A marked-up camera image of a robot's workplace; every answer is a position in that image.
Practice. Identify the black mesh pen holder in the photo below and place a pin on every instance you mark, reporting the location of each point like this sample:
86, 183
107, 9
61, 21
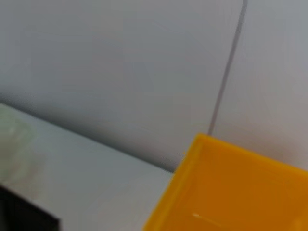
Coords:
24, 214

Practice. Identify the yellow plastic bin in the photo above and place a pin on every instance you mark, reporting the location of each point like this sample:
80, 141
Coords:
240, 187

